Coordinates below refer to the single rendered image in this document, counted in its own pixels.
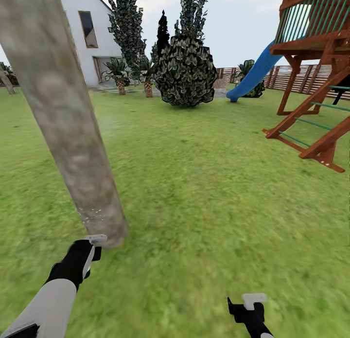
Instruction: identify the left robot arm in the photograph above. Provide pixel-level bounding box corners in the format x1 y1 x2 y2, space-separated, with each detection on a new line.
0 234 107 338

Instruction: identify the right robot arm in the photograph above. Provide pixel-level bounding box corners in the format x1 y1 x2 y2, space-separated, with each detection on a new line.
228 293 275 338

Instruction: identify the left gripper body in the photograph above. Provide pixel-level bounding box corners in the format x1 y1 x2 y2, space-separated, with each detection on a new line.
92 246 102 262

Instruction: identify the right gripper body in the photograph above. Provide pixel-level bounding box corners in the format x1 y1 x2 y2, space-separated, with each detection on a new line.
232 303 265 329

